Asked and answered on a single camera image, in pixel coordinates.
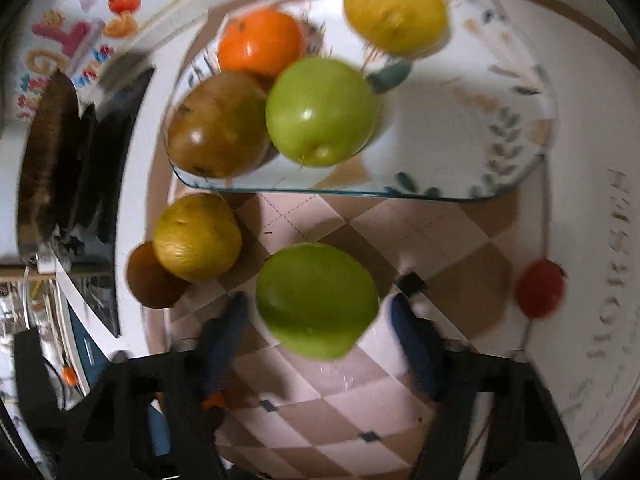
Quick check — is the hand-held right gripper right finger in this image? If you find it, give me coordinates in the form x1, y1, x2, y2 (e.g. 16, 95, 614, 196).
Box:
389, 272, 583, 480

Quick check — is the brown kiwi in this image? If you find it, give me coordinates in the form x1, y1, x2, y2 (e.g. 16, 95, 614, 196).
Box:
126, 241, 191, 310

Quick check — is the yellow lemon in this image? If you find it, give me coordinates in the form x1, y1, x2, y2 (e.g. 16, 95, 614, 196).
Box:
343, 0, 449, 57

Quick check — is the small red fruit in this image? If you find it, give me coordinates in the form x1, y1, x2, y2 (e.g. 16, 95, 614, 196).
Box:
516, 259, 567, 320

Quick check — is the round checkered table mat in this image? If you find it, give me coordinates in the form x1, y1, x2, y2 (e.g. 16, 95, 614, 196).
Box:
114, 0, 640, 480

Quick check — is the large green apple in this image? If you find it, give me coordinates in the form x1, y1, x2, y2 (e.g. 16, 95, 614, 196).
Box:
255, 242, 381, 361

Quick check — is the leaf print glass tray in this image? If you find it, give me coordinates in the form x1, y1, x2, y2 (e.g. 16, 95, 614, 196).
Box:
164, 0, 560, 204

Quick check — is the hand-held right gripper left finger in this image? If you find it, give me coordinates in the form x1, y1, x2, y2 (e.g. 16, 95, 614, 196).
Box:
57, 292, 251, 480

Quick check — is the yellow green pear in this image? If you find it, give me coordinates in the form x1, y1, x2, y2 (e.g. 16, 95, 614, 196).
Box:
152, 193, 244, 283

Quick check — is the orange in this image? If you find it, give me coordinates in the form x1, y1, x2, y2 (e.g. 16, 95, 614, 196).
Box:
217, 9, 307, 79

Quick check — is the dark brown object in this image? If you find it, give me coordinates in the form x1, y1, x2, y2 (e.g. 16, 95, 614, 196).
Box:
16, 71, 83, 257

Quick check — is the fruit print wall poster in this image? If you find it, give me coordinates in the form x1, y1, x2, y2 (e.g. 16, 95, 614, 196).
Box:
12, 0, 146, 122

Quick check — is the brown pear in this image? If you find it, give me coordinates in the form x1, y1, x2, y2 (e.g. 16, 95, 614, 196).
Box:
167, 70, 276, 179

